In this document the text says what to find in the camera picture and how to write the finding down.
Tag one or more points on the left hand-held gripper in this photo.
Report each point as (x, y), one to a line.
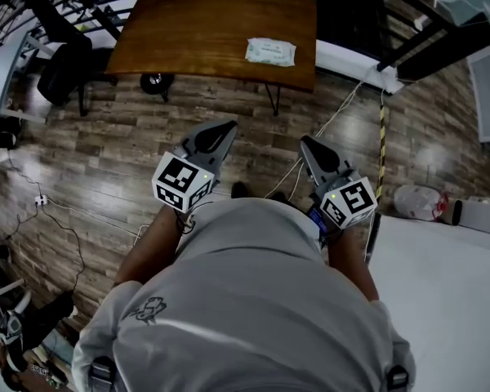
(179, 182)

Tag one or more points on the person's light t-shirt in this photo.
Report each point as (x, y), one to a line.
(245, 300)

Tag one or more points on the white floor ledge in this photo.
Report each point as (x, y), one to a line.
(347, 57)

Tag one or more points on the black round floor object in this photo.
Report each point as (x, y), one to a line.
(163, 84)

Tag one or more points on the white power strip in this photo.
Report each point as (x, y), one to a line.
(41, 200)

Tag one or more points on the black office chair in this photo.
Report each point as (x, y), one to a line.
(65, 68)

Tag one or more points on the brown wooden table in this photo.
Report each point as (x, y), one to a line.
(188, 31)

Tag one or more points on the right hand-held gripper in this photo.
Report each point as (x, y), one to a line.
(351, 200)

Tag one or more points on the clear plastic water jug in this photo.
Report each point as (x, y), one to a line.
(414, 202)

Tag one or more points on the person's black left shoe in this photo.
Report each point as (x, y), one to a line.
(239, 190)

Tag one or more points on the yellow black hazard strip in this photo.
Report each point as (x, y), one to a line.
(383, 149)

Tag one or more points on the black bag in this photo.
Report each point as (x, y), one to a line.
(0, 134)

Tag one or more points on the person's black shoe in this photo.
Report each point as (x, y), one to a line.
(278, 197)
(239, 190)

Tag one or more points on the person's right forearm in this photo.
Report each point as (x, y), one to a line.
(353, 264)

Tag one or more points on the person's black right shoe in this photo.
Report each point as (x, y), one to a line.
(278, 197)

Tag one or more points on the person's left forearm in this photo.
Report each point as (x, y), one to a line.
(147, 251)

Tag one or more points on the large white table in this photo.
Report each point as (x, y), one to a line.
(441, 300)

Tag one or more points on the white lidded wet wipe pack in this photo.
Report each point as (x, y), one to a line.
(269, 52)

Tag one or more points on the white box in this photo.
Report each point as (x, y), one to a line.
(484, 219)

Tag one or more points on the white desk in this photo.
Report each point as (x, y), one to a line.
(0, 68)

